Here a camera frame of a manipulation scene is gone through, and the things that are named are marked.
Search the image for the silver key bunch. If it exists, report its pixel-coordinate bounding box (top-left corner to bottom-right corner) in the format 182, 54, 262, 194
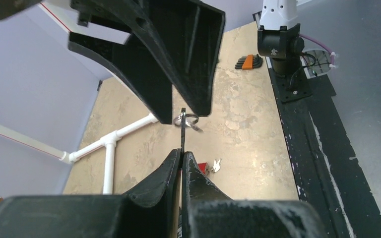
173, 108, 204, 154

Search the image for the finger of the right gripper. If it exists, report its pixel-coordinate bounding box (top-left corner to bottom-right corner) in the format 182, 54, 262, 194
68, 32, 173, 124
70, 0, 225, 117

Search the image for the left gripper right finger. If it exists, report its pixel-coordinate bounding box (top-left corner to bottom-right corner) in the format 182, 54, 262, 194
181, 152, 327, 238

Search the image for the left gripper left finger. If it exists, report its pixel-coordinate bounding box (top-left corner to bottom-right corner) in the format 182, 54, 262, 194
0, 149, 182, 238

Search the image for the small silver key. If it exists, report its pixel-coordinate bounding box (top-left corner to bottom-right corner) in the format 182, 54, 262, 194
211, 159, 222, 173

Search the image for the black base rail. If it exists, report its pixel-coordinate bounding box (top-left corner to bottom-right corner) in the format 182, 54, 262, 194
257, 13, 381, 238

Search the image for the orange hex key set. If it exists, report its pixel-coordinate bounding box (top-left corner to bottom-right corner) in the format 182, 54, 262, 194
235, 54, 263, 70

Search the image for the white pole with red stripe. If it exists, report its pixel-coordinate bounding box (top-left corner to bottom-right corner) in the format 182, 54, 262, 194
0, 125, 64, 160

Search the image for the red cable lock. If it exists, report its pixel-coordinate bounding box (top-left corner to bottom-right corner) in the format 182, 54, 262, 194
198, 162, 210, 176

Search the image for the white PVC pipe frame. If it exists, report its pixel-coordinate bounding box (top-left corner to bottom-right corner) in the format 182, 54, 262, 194
60, 113, 158, 195

